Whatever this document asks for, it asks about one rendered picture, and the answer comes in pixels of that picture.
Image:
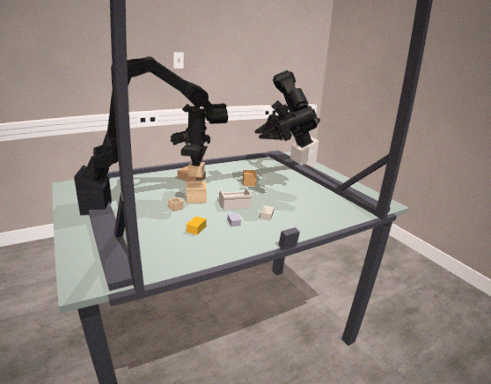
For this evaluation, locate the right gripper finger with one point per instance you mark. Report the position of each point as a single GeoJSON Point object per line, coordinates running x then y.
{"type": "Point", "coordinates": [265, 127]}
{"type": "Point", "coordinates": [273, 133]}

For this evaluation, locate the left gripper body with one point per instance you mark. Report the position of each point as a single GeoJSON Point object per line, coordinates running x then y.
{"type": "Point", "coordinates": [195, 137]}

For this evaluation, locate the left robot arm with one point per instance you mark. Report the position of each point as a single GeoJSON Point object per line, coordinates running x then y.
{"type": "Point", "coordinates": [98, 167]}

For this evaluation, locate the white open box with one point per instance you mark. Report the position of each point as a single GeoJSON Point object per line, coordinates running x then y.
{"type": "Point", "coordinates": [235, 200]}

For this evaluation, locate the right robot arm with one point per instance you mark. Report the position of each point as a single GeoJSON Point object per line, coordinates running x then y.
{"type": "Point", "coordinates": [296, 98]}

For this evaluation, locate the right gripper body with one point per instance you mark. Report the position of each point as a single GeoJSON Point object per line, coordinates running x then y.
{"type": "Point", "coordinates": [293, 122]}

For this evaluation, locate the yellow block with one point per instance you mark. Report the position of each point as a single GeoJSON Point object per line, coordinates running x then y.
{"type": "Point", "coordinates": [196, 225]}

